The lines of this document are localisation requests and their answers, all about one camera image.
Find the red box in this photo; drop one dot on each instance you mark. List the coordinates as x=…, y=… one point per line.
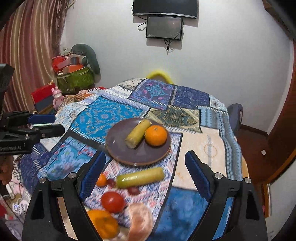
x=42, y=93

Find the grey-green rolled cushion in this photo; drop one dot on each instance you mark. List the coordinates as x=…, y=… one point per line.
x=89, y=53

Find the dark purple round plate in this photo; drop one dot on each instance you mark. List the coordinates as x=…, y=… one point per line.
x=143, y=154

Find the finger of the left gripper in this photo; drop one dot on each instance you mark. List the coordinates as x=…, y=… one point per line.
x=41, y=118
x=51, y=131

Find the pink toy figure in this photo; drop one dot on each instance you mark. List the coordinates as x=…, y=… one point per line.
x=58, y=98

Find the dark blue chair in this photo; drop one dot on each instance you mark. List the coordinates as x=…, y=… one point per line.
x=235, y=112

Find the black wall television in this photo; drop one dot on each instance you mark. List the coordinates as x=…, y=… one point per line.
x=185, y=8

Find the yellow chair back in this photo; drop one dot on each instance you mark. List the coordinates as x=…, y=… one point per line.
x=161, y=74

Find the dark red grape lower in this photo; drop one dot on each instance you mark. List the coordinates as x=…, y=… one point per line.
x=133, y=191

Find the large orange mandarin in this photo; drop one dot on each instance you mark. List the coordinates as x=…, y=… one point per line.
x=105, y=224

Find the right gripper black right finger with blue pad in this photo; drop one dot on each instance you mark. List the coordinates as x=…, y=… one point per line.
x=246, y=220

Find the blue patchwork tablecloth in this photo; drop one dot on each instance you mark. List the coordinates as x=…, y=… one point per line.
x=196, y=121

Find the small orange kumquat on cloth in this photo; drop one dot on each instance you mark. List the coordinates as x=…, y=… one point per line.
x=101, y=181

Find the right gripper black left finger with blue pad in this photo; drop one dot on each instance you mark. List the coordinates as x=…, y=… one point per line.
x=44, y=220

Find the orange mandarin on plate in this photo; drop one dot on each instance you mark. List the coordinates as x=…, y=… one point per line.
x=156, y=135

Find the dark red grape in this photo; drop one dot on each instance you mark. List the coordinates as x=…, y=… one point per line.
x=133, y=191
x=111, y=183

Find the striped red curtain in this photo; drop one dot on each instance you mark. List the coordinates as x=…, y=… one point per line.
x=29, y=41

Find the green storage box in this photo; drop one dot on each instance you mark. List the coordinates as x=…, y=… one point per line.
x=72, y=83

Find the red tomato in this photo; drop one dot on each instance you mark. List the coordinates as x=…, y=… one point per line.
x=113, y=202

